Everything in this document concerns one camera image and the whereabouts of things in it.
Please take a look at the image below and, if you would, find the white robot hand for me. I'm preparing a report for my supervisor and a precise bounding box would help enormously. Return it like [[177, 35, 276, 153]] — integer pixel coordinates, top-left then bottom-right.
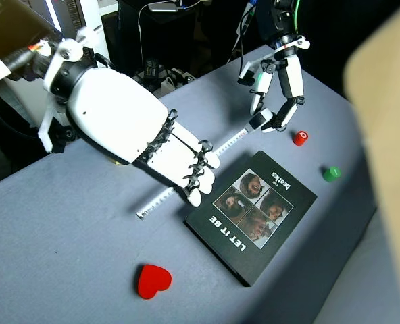
[[249, 53, 305, 134], [66, 65, 222, 208]]

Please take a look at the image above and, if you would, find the white measuring tape strip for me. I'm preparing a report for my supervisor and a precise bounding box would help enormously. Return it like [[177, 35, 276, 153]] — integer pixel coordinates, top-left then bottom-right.
[[135, 109, 274, 221]]

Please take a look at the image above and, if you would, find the black Beatles album book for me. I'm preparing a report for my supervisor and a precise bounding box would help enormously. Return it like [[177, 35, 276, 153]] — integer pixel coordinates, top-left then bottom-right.
[[184, 151, 318, 288]]

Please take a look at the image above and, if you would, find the black power adapter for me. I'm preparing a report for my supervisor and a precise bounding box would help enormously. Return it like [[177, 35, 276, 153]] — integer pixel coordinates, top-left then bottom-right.
[[144, 59, 160, 80]]

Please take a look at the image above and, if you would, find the green toy cylinder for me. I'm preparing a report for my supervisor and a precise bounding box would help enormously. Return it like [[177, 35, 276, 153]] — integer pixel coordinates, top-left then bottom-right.
[[322, 165, 342, 183]]

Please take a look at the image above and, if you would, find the beige blurry board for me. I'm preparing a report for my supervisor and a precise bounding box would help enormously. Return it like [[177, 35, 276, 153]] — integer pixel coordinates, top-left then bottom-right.
[[343, 0, 400, 324]]

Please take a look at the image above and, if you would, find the flat grey device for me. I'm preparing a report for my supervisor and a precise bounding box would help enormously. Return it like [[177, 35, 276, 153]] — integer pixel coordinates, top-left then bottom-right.
[[149, 3, 179, 13]]

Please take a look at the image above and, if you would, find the red heart toy block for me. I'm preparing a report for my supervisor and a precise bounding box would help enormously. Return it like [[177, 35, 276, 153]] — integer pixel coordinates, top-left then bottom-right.
[[134, 264, 172, 300]]

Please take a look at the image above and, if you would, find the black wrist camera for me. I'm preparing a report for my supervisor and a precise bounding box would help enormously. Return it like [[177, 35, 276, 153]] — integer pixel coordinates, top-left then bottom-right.
[[237, 60, 259, 86]]

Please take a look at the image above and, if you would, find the black camera cable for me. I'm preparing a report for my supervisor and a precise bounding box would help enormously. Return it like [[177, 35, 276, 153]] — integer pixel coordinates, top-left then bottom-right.
[[236, 6, 255, 80]]

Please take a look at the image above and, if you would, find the cable with blue connector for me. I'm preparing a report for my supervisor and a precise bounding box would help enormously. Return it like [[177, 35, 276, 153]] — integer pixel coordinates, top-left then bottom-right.
[[233, 0, 259, 65]]

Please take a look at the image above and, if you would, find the thin white cable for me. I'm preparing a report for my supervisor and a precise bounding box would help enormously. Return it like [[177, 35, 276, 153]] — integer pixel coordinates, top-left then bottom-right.
[[137, 0, 204, 67]]

